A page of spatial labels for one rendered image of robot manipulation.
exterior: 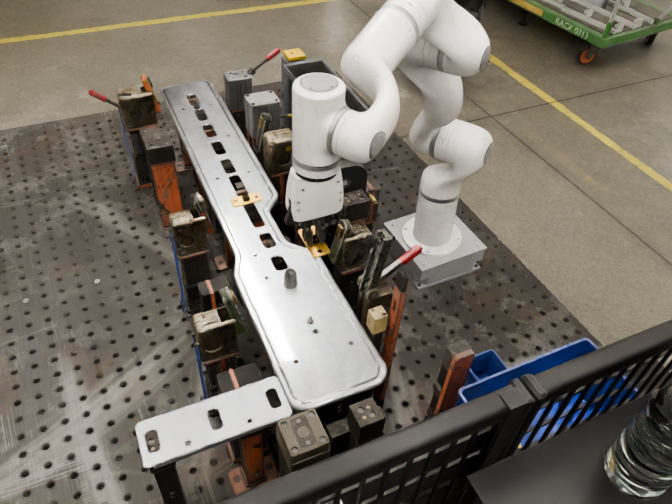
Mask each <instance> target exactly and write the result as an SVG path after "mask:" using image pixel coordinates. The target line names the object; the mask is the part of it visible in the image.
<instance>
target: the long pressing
mask: <svg viewBox="0 0 672 504"><path fill-rule="evenodd" d="M160 95H161V97H162V100H163V102H164V104H165V106H166V108H167V110H168V113H169V115H170V117H171V119H172V121H173V124H174V126H175V128H176V130H177V132H178V134H179V137H180V139H181V141H182V143H183V145H184V148H185V150H186V152H187V154H188V156H189V158H190V161H191V163H192V165H193V167H194V169H195V172H196V174H197V176H198V178H199V180H200V182H201V185H202V187H203V189H204V191H205V193H206V196H207V198H208V200H209V202H210V204H211V207H212V209H213V211H214V213H215V215H216V217H217V220H218V222H219V224H220V226H221V228H222V231H223V233H224V235H225V237H226V239H227V241H228V244H229V246H230V248H231V250H232V252H233V255H234V257H235V263H234V270H233V280H234V282H235V284H236V287H237V289H238V291H239V293H240V296H241V298H242V300H243V303H244V305H245V307H246V309H247V312H248V314H249V316H250V319H251V321H252V323H253V325H254V328H255V330H256V332H257V334H258V337H259V339H260V341H261V344H262V346H263V348H264V350H265V353H266V355H267V357H268V359H269V362H270V364H271V366H272V369H273V371H274V373H275V375H276V377H277V378H278V379H279V382H280V384H281V386H282V388H283V391H284V393H285V395H286V397H287V400H288V402H289V404H290V406H291V407H292V408H293V409H295V410H297V411H300V412H305V411H308V410H310V409H314V410H316V409H319V408H322V407H324V406H327V405H330V404H332V403H335V402H338V401H340V400H343V399H346V398H349V397H351V396H354V395H357V394H359V393H362V392H365V391H367V390H370V389H373V388H375V387H378V386H380V385H381V384H382V383H383V382H384V381H385V379H386V375H387V367H386V364H385V362H384V361H383V359H382V357H381V356H380V354H379V352H378V351H377V349H376V347H375V346H374V344H373V342H372V341H371V339H370V337H369V336H368V334H367V332H366V331H365V329H364V328H363V326H362V324H361V323H360V321H359V319H358V318H357V316H356V314H355V313H354V311H353V309H352V308H351V306H350V304H349V303H348V301H347V299H346V298H345V296H344V294H343V293H342V291H341V289H340V288H339V286H338V284H337V283H336V281H335V279H334V278H333V276H332V275H331V273H330V271H329V270H328V268H327V266H326V265H325V263H324V261H323V260H322V258H321V257H317V258H313V257H312V256H311V254H310V252H309V251H308V249H307V248H305V247H302V246H298V245H295V244H292V243H289V242H288V241H286V240H285V238H284V236H283V235H282V233H281V231H280V229H279V227H278V226H277V224H276V222H275V220H274V219H273V217H272V215H271V211H272V209H273V208H274V206H275V205H276V204H277V202H278V200H279V195H278V192H277V190H276V189H275V187H274V185H273V184H272V182H271V180H270V179H269V177H268V175H267V173H266V172H265V170H264V168H263V167H262V165H261V163H260V162H259V160H258V158H257V157H256V155H255V153H254V152H253V150H252V148H251V147H250V145H249V143H248V142H247V140H246V138H245V137H244V135H243V133H242V132H241V130H240V128H239V126H238V125H237V123H236V121H235V120H234V118H233V116H232V115H231V113H230V111H229V110H228V108H227V106H226V105H225V103H224V101H223V100H222V98H221V96H220V95H219V93H218V91H217V90H216V88H215V86H214V85H213V83H212V82H211V81H209V80H203V81H196V82H190V83H184V84H177V85H171V86H166V87H164V88H162V89H161V90H160ZM192 95H194V96H196V98H197V100H198V101H199V103H200V108H199V109H195V108H194V107H193V106H194V105H191V104H190V102H189V100H188V98H187V97H188V96H192ZM210 104H212V105H210ZM182 109H184V110H182ZM197 110H203V111H204V113H205V115H206V116H207V118H208V119H207V120H203V121H200V120H198V118H197V116H196V114H195V111H197ZM208 125H210V126H212V128H213V129H214V131H215V133H216V136H214V137H207V135H206V133H205V131H204V129H203V127H204V126H208ZM228 135H229V137H227V136H228ZM215 142H220V143H221V144H222V146H223V148H224V150H225V152H226V153H225V154H220V155H218V154H216V152H215V150H214V149H213V147H212V145H211V144H212V143H215ZM224 160H230V161H231V163H232V165H233V167H234V168H235V170H236V172H234V173H229V174H228V173H226V172H225V170H224V168H223V166H222V164H221V161H224ZM248 172H250V173H248ZM233 176H239V178H240V180H241V181H242V183H243V185H244V187H245V189H246V191H247V193H248V194H251V193H255V192H258V193H259V194H260V196H261V197H262V201H259V202H254V203H250V204H254V206H255V207H256V209H257V211H258V213H259V215H260V217H261V219H262V220H263V222H264V224H265V225H264V226H262V227H258V228H256V227H254V226H253V224H252V222H251V220H250V218H249V216H248V214H247V212H246V210H245V208H244V205H242V206H238V207H233V205H232V203H231V201H230V199H231V198H234V197H238V195H237V193H236V191H235V189H234V187H233V185H232V183H231V181H230V179H229V178H230V177H233ZM216 178H219V179H218V180H217V179H216ZM265 234H270V235H271V237H272V239H273V241H274V243H275V245H276V246H275V247H271V248H265V247H264V245H263V243H262V241H261V239H260V236H261V235H265ZM254 254H257V256H256V257H254V256H253V255H254ZM278 256H281V257H282V258H283V259H284V261H285V263H286V265H287V268H286V269H288V268H293V269H294V270H295V271H296V273H297V286H296V287H295V288H292V289H289V288H286V287H285V286H284V273H285V271H286V269H283V270H276V268H275V266H274V265H273V263H272V261H271V259H272V258H274V257H278ZM265 277H268V279H265ZM310 316H312V321H313V323H312V324H309V323H308V321H309V317H310ZM314 329H317V330H318V333H316V334H315V333H313V331H314ZM349 342H353V345H350V344H349ZM295 360H298V361H299V362H298V363H297V364H295V363H294V361H295Z"/></svg>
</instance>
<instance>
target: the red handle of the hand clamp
mask: <svg viewBox="0 0 672 504"><path fill-rule="evenodd" d="M422 249H423V248H422V247H421V246H420V245H417V244H416V245H415V246H413V247H412V248H411V249H409V250H408V251H407V252H405V253H404V254H403V255H401V256H400V257H399V259H397V260H396V261H395V262H393V263H392V264H391V265H389V266H388V267H387V268H385V269H384V270H383V271H382V274H381V277H380V280H379V283H380V282H382V281H383V280H384V279H386V278H387V277H388V276H390V275H391V274H392V273H394V272H395V271H396V270H398V269H399V268H400V267H402V266H403V265H406V264H407V263H408V262H410V261H411V260H412V259H414V258H415V257H416V256H418V255H419V254H420V253H422V251H421V250H422ZM379 283H378V284H379Z"/></svg>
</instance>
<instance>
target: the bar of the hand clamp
mask: <svg viewBox="0 0 672 504"><path fill-rule="evenodd" d="M393 240H395V236H392V235H390V234H389V233H388V232H387V230H386V229H381V230H377V231H376V234H375V237H373V236H372V235H367V236H366V238H365V244H366V246H367V247H368V248H369V249H371V250H370V253H369V257H368V260H367V263H366V266H365V270H364V273H363V276H362V279H361V282H360V286H359V289H360V290H362V289H365V288H364V283H365V282H368V281H369V283H368V286H367V289H366V292H365V296H364V297H365V298H366V293H367V291H368V290H370V289H372V288H377V286H378V283H379V280H380V277H381V274H382V271H383V268H384V265H385V262H386V259H387V256H388V253H389V250H390V247H391V244H392V241H393Z"/></svg>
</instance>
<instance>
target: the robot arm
mask: <svg viewBox="0 0 672 504"><path fill-rule="evenodd" d="M490 52H491V47H490V41H489V38H488V36H487V33H486V32H485V30H484V28H483V27H482V25H481V24H480V23H479V22H478V21H477V20H476V19H475V18H474V17H473V16H472V15H471V14H470V13H468V12H467V11H466V10H465V9H463V8H462V7H461V6H459V5H458V4H457V3H456V2H455V1H454V0H387V1H386V2H385V4H384V5H383V6H382V7H381V8H380V9H379V10H378V12H377V13H376V14H375V15H374V16H373V17H372V19H371V20H370V21H369V22H368V23H367V25H366V26H365V27H364V28H363V29H362V31H361V32H360V33H359V34H358V35H357V36H356V38H355V39H354V40H353V41H352V42H351V43H350V45H349V46H348V47H347V49H346V50H345V52H344V54H343V56H342V59H341V70H342V72H343V74H344V76H345V77H346V78H347V80H348V81H349V82H351V83H352V84H353V85H354V86H355V87H357V88H358V89H359V90H361V91H362V92H363V93H365V94H366V95H367V96H368V97H369V98H370V99H371V100H372V101H373V102H374V103H373V104H372V106H371V107H370V108H369V109H368V110H367V111H365V112H356V111H354V110H351V109H350V108H348V106H347V105H346V102H345V92H346V87H345V84H344V82H343V81H342V80H341V79H339V78H338V77H336V76H334V75H331V74H326V73H308V74H304V75H302V76H300V77H298V78H297V79H296V80H295V81H294V82H293V85H292V165H293V167H291V169H290V172H289V176H288V181H287V188H286V201H285V204H286V209H287V213H286V215H285V218H284V221H285V223H286V225H297V226H298V227H300V228H302V238H303V240H304V242H305V241H306V242H307V244H308V245H309V247H311V246H313V230H312V229H311V220H312V219H316V218H318V219H316V221H315V234H317V236H318V238H319V241H320V243H324V241H325V236H326V230H327V227H328V226H329V224H330V221H331V220H332V219H333V218H334V217H335V215H336V214H338V213H340V212H342V211H343V210H345V207H344V204H343V180H342V173H341V168H340V165H341V158H344V159H346V160H349V161H352V162H355V163H360V164H364V163H367V162H369V161H371V160H372V159H373V158H374V157H375V156H376V155H377V154H378V153H379V152H380V150H381V149H382V148H383V146H384V145H385V143H386V142H387V140H388V139H389V137H390V136H391V134H392V133H393V131H394V129H395V127H396V125H397V122H398V119H399V113H400V100H399V92H398V88H397V84H396V81H395V79H394V76H393V74H392V72H393V71H394V69H395V68H396V67H398V69H399V70H400V71H401V72H402V73H403V74H404V75H405V76H407V77H408V78H409V79H410V80H411V81H412V82H413V83H414V84H415V85H416V87H417V88H418V89H419V91H420V92H421V97H422V102H423V110H422V111H421V113H420V114H419V115H418V116H417V118H416V119H415V120H414V123H413V124H412V127H411V128H410V132H409V141H410V144H411V145H412V147H413V148H414V149H415V150H416V151H418V152H420V153H422V154H424V155H427V156H429V157H432V158H435V159H438V160H440V161H443V162H446V163H441V164H434V165H430V166H428V167H427V168H426V169H425V170H424V171H423V173H422V176H421V180H420V187H419V194H418V200H417V207H416V214H415V217H413V218H411V219H410V220H408V221H407V222H406V223H405V224H404V226H403V229H402V239H403V241H404V243H405V244H406V245H407V247H409V248H410V249H411V248H412V247H413V246H415V245H416V244H417V245H420V246H421V247H422V248H423V249H422V250H421V251H422V253H420V254H421V255H424V256H429V257H442V256H446V255H449V254H451V253H453V252H455V251H456V250H457V249H458V247H459V246H460V244H461V239H462V236H461V232H460V230H459V228H458V227H457V226H456V225H455V224H454V218H455V213H456V209H457V204H458V199H459V194H460V190H461V186H462V183H463V181H464V179H465V178H466V177H468V176H470V175H471V174H473V173H475V172H476V171H478V170H479V169H480V168H482V167H483V166H484V165H485V164H486V163H487V162H488V161H489V159H490V157H491V155H492V153H493V147H494V145H493V139H492V137H491V135H490V134H489V132H487V131H486V130H485V129H483V128H481V127H479V126H476V125H473V124H471V123H468V122H464V121H461V120H458V119H456V118H457V117H458V115H459V114H460V112H461V110H462V106H463V84H462V80H461V77H460V76H462V77H466V76H473V75H475V74H477V73H479V72H480V71H481V70H482V69H483V68H485V66H486V64H487V62H488V60H489V58H490Z"/></svg>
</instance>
